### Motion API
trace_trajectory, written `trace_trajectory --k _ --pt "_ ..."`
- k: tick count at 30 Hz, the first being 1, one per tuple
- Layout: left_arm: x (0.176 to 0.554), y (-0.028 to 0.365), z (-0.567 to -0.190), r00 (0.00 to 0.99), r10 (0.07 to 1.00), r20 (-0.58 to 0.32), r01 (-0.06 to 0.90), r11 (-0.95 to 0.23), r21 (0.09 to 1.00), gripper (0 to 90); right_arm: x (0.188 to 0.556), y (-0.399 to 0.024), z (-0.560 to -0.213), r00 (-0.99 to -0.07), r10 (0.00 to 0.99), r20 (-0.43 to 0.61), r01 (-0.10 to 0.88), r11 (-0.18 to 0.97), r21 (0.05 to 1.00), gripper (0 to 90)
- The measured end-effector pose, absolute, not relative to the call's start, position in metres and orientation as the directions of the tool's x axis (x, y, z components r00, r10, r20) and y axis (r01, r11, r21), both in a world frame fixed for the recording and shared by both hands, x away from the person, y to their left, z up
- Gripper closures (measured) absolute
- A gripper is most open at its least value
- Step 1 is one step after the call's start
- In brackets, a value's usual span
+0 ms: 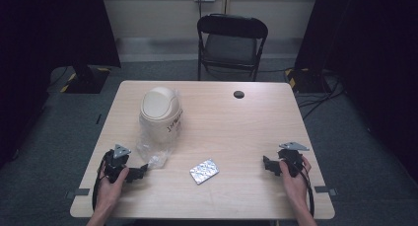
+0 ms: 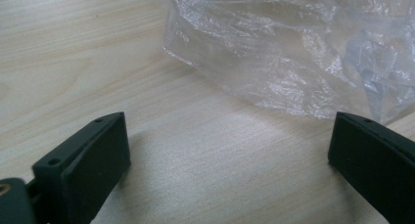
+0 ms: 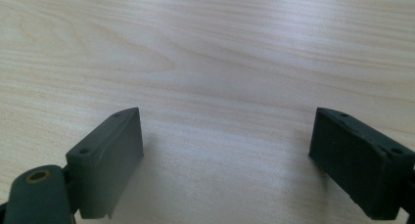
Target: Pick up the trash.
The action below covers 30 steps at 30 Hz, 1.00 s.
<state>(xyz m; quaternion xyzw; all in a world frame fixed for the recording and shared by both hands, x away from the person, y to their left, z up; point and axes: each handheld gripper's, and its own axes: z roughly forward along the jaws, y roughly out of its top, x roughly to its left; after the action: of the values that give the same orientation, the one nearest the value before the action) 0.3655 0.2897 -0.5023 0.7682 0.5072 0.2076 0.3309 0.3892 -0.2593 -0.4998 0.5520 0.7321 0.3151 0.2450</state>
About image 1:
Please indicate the cream swing-lid bin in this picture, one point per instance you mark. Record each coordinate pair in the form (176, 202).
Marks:
(160, 115)

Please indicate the person's left hand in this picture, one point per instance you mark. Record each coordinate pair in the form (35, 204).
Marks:
(110, 191)

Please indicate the dark curtain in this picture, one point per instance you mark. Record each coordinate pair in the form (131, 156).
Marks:
(49, 38)
(371, 55)

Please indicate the silver foil packet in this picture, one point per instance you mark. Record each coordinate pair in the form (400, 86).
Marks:
(204, 171)

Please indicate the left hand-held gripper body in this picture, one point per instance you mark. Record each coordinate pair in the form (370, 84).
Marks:
(117, 164)

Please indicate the person's right hand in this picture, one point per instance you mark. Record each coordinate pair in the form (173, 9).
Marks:
(295, 186)

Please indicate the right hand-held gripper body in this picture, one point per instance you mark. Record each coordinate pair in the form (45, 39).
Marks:
(292, 160)

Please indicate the grey tape strip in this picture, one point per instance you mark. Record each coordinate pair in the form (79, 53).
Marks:
(325, 190)
(79, 192)

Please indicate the clear plastic bag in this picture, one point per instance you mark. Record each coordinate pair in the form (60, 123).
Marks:
(154, 155)

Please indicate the black folding chair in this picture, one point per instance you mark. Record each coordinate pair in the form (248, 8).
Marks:
(230, 48)

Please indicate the black stand base striped tape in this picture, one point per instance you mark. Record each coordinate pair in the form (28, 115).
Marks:
(307, 81)
(86, 80)

